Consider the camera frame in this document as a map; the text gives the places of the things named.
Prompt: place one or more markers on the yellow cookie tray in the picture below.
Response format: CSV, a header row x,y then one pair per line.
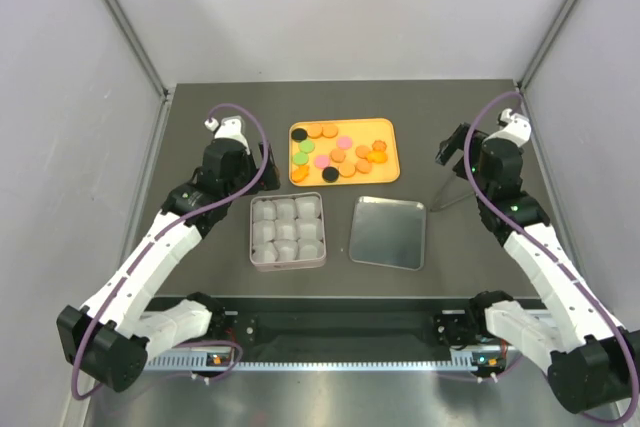
x,y
364,131

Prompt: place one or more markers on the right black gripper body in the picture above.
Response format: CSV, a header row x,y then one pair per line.
x,y
458,142

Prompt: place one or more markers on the metal tongs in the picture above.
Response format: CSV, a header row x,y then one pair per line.
x,y
444,197

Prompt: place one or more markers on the slotted cable duct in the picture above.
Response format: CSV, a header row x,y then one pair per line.
x,y
218,359

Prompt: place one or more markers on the silver tin lid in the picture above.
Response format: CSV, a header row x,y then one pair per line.
x,y
389,233

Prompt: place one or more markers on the pink cookie tin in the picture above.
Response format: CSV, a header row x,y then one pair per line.
x,y
287,232

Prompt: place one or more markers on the pink cookie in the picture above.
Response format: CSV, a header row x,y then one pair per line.
x,y
344,142
322,161

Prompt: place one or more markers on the green cookie upper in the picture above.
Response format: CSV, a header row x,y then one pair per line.
x,y
307,146

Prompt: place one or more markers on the green cookie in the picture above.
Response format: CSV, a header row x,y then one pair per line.
x,y
307,146
300,158

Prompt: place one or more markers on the orange fish cookie left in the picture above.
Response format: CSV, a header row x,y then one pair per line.
x,y
299,174

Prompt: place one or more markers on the green cookie lower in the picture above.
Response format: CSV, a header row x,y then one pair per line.
x,y
300,158

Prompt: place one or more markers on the black sandwich cookie bottom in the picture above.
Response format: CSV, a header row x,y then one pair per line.
x,y
330,174

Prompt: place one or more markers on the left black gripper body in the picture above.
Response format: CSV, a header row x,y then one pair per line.
x,y
265,181

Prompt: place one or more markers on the black sandwich cookie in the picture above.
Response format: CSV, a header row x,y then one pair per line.
x,y
330,174
299,135

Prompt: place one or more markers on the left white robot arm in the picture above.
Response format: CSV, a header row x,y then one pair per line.
x,y
108,338

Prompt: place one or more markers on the round orange cookie top-left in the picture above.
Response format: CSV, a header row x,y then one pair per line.
x,y
314,131

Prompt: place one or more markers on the orange fish cookie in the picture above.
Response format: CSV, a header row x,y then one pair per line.
x,y
377,157
299,174

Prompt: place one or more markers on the orange leaf cookie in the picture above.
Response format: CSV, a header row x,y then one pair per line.
x,y
337,155
362,151
363,166

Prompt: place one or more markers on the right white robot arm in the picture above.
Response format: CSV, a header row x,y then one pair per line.
x,y
588,357

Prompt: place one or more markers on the orange flower cookie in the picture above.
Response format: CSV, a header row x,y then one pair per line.
x,y
379,147

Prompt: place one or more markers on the orange fish cookie right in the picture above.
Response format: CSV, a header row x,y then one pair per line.
x,y
377,157

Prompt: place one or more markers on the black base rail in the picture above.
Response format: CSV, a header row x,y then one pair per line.
x,y
346,329

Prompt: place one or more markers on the black sandwich cookie top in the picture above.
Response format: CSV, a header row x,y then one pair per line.
x,y
299,135

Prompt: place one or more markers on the tan dotted round cookie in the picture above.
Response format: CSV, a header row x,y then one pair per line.
x,y
347,170

